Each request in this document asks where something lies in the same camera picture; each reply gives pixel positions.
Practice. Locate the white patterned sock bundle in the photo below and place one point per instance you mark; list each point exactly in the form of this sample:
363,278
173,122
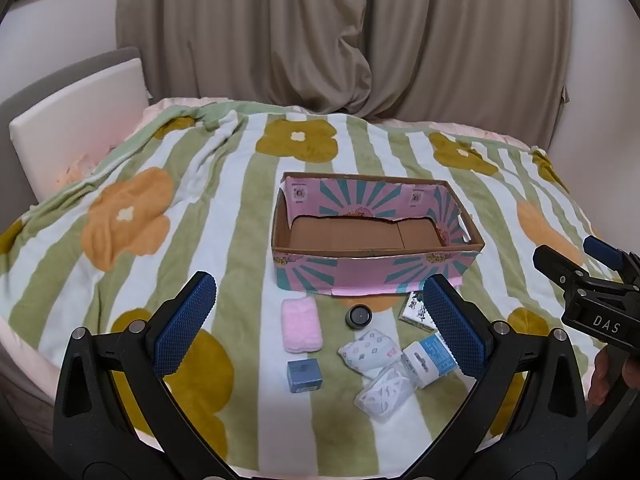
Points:
367,352

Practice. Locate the person's right hand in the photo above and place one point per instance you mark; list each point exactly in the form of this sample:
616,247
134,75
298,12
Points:
605,377

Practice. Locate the small blue cube box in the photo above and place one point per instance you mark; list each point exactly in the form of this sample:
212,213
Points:
303,376

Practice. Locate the pink fluffy towel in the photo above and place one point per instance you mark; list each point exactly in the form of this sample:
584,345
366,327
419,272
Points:
301,326

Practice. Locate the clear bag of white laces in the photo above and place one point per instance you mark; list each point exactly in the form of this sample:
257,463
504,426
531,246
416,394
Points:
382,395

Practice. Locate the white headboard cushion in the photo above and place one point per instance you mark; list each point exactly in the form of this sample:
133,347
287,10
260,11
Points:
80,115

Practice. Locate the pink printed cardboard box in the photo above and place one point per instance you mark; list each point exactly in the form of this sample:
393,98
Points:
350,232

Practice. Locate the black white printed packet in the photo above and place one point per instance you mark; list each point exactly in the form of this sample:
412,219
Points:
415,312

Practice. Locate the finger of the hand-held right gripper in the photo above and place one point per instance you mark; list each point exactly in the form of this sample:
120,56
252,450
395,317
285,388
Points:
602,250
557,262

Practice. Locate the striped floral blanket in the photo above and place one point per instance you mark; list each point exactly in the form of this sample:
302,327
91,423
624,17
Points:
210,200

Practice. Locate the small round black tin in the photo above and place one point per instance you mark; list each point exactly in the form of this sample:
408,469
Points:
358,316

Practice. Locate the grey bed headboard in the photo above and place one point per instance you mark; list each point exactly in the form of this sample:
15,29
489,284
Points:
45,82

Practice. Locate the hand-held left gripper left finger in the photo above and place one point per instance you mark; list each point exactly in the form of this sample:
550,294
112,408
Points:
184,327

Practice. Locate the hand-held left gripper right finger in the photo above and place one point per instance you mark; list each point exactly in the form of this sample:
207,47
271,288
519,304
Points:
454,330

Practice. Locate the beige curtain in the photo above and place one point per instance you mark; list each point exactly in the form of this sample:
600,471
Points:
300,35

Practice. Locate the peach ruffled cloth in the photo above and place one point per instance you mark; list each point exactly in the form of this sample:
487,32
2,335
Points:
75,172

